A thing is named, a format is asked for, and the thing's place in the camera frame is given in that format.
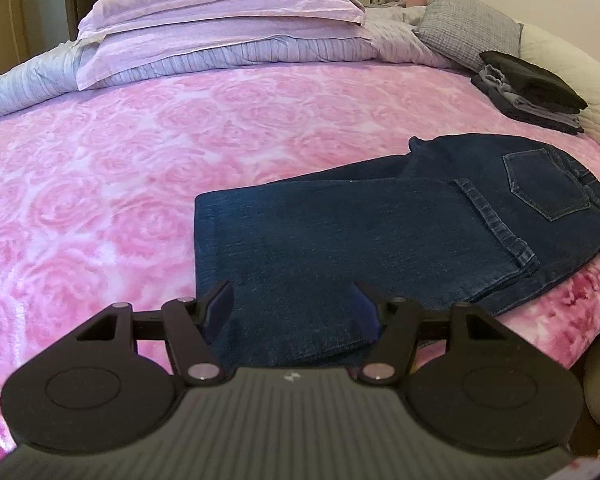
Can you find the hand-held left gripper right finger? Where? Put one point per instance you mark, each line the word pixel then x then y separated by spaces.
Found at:
pixel 369 317

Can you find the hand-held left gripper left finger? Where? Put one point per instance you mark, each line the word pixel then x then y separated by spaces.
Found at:
pixel 220 307

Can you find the blue denim pants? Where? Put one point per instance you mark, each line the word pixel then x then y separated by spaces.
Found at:
pixel 330 230

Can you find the pink rose blanket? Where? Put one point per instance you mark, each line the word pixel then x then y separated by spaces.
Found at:
pixel 105 160

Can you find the pile of dark folded clothes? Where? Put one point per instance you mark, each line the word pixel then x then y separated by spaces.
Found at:
pixel 520 107

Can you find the black folded garment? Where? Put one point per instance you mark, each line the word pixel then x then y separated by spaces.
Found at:
pixel 530 77

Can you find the grey striped quilt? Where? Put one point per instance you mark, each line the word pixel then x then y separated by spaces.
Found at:
pixel 20 85

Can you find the grey checked cushion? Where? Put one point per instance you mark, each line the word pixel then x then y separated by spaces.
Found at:
pixel 465 25

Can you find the cream padded headboard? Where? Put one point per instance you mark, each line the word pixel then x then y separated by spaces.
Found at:
pixel 580 70

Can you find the dark wooden door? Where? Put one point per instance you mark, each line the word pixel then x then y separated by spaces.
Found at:
pixel 50 0

